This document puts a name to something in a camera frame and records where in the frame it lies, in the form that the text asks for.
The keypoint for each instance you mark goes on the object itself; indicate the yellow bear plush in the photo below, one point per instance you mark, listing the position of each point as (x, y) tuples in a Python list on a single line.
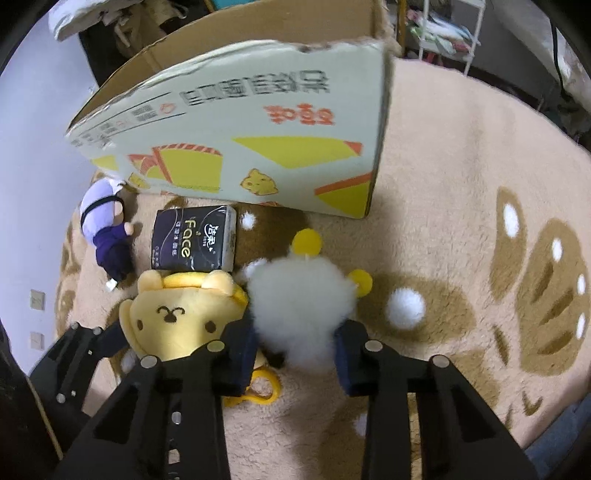
[(175, 318)]

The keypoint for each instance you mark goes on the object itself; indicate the white wall outlet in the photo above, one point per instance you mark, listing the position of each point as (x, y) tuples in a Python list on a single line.
[(36, 340), (37, 300)]

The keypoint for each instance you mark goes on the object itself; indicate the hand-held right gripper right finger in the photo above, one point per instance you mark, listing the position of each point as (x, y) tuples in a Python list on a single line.
[(344, 364)]

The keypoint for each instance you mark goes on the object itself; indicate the white puffer jacket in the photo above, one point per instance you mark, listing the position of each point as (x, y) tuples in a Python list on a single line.
[(69, 23)]

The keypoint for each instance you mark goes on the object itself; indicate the white trolley cart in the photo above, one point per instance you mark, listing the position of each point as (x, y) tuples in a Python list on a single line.
[(476, 41)]

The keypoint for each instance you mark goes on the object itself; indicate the printed cardboard box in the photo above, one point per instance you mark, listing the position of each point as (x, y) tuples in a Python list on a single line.
[(277, 138)]

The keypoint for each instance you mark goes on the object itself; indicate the beige patterned blanket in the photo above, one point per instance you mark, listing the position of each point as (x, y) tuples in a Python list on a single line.
[(438, 184)]

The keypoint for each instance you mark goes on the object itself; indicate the white fluffy plush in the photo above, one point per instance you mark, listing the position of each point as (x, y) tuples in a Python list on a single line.
[(295, 300)]

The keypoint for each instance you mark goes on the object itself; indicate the black tissue pack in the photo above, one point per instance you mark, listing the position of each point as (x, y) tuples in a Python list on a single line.
[(189, 240)]

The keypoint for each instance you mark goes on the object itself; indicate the beige hanging coat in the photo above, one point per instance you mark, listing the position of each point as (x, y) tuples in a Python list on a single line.
[(134, 32)]

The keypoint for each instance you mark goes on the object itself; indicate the blue grey cloth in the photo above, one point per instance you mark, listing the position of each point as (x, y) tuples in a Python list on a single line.
[(558, 443)]

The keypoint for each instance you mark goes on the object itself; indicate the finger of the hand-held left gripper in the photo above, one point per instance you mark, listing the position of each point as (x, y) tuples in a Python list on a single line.
[(69, 364)]

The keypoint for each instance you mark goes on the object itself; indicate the purple-haired plush doll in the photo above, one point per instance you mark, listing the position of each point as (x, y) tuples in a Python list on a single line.
[(99, 203)]

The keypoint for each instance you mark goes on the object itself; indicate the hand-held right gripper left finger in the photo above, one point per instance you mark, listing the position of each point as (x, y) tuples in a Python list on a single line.
[(245, 364)]

